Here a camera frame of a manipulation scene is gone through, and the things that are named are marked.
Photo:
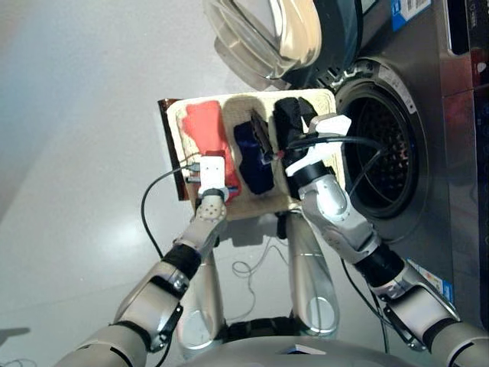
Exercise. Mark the black cloth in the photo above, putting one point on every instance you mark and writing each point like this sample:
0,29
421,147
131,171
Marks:
286,114

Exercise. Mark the navy blue cloth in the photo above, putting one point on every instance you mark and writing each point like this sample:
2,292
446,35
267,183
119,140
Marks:
254,172

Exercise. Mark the red cloth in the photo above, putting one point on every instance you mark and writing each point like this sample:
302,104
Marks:
204,126

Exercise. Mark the pale woven laundry basket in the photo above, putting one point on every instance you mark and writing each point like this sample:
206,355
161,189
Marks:
242,111

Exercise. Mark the dark brown basket stand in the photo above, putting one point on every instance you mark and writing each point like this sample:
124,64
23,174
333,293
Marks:
173,153

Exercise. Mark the grey front-loading washing machine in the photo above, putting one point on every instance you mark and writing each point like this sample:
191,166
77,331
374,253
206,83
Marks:
451,172

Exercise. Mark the round glass washer door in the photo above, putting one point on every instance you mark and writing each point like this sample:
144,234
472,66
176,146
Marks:
290,38

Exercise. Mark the silver robot leg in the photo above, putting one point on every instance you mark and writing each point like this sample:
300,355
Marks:
202,298
309,275

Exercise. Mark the blue energy label sticker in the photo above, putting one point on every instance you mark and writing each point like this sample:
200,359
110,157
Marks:
410,11

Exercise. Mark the black robot pelvis joint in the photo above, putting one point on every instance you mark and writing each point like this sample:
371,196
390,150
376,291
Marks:
260,328

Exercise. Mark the silver robot torso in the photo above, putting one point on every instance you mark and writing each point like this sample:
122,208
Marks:
267,355

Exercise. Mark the white blue printed sticker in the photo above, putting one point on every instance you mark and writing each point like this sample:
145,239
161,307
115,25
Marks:
435,283

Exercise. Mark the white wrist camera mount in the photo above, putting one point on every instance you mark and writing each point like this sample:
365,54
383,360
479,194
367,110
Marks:
332,124
212,172

